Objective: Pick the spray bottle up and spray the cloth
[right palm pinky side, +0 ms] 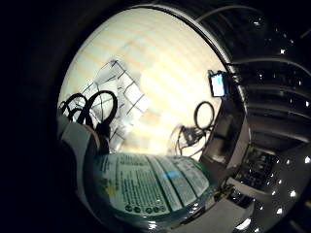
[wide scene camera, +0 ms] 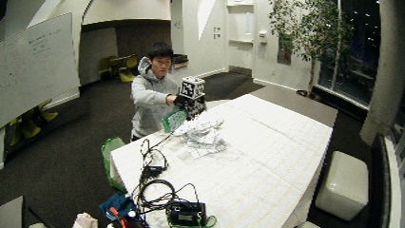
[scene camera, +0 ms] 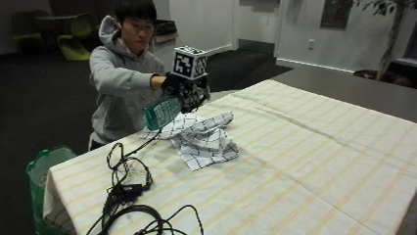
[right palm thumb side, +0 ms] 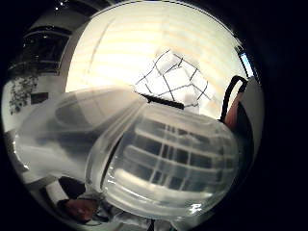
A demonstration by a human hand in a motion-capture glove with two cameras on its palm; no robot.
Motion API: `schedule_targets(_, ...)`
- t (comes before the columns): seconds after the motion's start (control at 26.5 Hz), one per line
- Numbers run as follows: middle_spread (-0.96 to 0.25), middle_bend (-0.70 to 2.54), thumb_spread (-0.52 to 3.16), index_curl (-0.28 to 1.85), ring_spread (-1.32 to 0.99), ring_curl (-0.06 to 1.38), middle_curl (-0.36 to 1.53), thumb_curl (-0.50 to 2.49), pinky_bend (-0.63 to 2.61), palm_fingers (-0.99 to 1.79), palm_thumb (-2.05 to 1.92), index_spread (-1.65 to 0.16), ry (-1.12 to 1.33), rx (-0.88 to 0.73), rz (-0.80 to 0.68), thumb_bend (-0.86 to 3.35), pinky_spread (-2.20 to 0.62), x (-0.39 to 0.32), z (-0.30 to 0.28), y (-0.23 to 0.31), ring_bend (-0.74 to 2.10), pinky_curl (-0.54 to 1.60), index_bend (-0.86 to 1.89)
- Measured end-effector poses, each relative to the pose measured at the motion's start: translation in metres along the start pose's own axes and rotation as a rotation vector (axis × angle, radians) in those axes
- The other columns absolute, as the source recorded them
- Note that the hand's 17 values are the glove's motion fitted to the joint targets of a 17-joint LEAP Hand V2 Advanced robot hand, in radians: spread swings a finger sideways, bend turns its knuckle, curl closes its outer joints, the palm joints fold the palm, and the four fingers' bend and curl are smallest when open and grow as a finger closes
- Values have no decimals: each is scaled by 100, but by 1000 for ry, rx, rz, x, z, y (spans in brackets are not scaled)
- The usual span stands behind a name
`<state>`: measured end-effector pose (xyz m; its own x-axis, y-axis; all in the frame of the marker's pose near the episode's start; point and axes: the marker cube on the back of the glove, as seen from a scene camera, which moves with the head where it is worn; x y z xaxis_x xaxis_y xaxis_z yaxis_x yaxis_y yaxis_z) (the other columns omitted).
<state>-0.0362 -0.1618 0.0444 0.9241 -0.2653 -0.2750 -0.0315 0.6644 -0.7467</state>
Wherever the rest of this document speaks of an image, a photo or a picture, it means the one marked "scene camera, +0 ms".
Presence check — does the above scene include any white marker cube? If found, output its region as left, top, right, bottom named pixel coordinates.
left=171, top=45, right=210, bottom=81

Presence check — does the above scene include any white checked cloth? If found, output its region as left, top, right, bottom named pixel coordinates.
left=140, top=112, right=242, bottom=172

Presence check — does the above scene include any the person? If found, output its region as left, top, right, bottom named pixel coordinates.
left=88, top=0, right=176, bottom=152

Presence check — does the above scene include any cream striped tablecloth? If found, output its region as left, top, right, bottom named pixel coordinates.
left=42, top=78, right=417, bottom=235

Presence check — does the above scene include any black adapter box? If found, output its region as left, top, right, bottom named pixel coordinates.
left=111, top=183, right=146, bottom=199

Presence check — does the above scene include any green chair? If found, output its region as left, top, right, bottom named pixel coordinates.
left=56, top=13, right=94, bottom=62
left=11, top=11, right=44, bottom=53

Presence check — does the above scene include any dark round table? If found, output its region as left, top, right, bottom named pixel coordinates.
left=32, top=13, right=90, bottom=40

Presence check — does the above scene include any green mesh hamper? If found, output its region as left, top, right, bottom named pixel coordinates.
left=26, top=145, right=79, bottom=235

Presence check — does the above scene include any dark plant pot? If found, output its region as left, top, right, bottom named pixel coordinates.
left=352, top=68, right=415, bottom=88

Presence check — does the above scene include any indoor tree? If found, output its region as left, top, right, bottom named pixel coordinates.
left=352, top=0, right=417, bottom=81

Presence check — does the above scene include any thin black cable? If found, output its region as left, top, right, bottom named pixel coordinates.
left=106, top=127, right=164, bottom=194

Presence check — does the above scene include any thick black cable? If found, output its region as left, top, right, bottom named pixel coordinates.
left=86, top=192, right=207, bottom=235

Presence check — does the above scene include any dark wall picture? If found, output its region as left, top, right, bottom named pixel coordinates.
left=320, top=0, right=355, bottom=29

